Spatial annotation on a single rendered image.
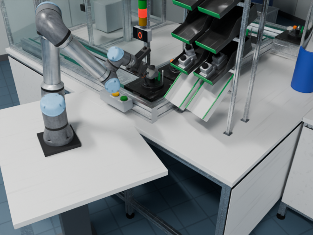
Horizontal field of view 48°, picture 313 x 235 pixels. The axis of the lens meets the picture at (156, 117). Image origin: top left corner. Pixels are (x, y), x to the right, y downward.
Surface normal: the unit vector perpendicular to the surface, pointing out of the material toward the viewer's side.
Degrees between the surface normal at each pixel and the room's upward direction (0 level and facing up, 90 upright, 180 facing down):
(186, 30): 25
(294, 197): 90
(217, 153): 0
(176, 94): 45
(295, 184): 90
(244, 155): 0
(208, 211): 0
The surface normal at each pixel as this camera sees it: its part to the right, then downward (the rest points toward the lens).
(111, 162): 0.00, -0.82
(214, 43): -0.33, -0.61
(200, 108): -0.56, -0.34
